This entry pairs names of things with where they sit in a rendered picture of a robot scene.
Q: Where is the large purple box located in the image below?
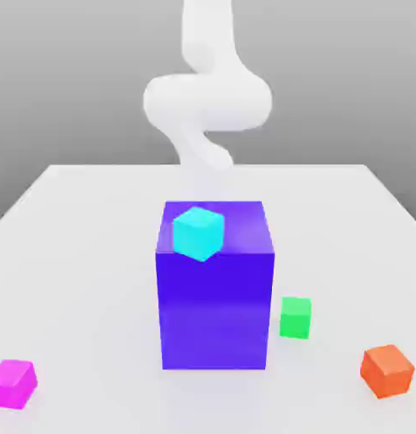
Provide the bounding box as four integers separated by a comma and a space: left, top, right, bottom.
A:
155, 200, 275, 371

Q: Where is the small green cube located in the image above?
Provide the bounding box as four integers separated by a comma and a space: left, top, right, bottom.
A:
279, 296, 313, 340

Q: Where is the small orange cube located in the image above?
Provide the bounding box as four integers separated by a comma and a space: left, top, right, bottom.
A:
359, 343, 416, 400

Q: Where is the small cyan cube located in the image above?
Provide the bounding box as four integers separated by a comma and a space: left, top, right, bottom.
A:
172, 205, 226, 263

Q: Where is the small magenta cube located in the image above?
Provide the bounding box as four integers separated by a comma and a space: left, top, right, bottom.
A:
0, 359, 39, 410

